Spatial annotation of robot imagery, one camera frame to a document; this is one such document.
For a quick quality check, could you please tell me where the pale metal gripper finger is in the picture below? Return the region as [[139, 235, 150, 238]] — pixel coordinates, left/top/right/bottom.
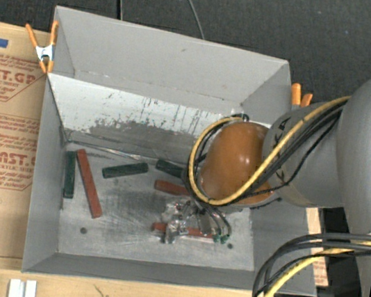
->
[[160, 218, 192, 248], [160, 201, 185, 225]]

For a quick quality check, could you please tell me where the red-brown flat block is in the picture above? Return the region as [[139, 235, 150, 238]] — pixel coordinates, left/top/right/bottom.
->
[[150, 220, 215, 243], [152, 178, 193, 198], [65, 147, 114, 221]]

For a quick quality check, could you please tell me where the dark green flat block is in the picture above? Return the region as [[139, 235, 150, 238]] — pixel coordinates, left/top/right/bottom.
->
[[154, 159, 188, 180], [100, 155, 151, 186], [59, 150, 82, 200]]

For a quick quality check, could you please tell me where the grey metal bin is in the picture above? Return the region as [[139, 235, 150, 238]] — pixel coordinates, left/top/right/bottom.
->
[[11, 5, 357, 297]]

